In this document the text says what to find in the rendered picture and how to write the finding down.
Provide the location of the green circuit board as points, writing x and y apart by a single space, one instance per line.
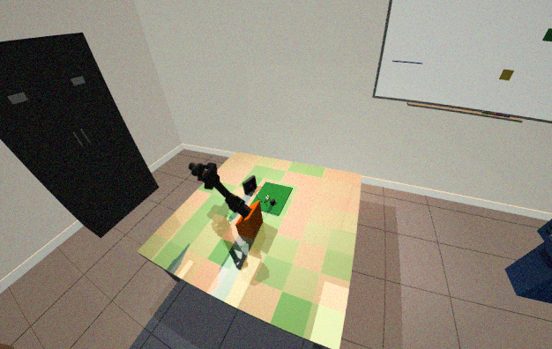
273 191

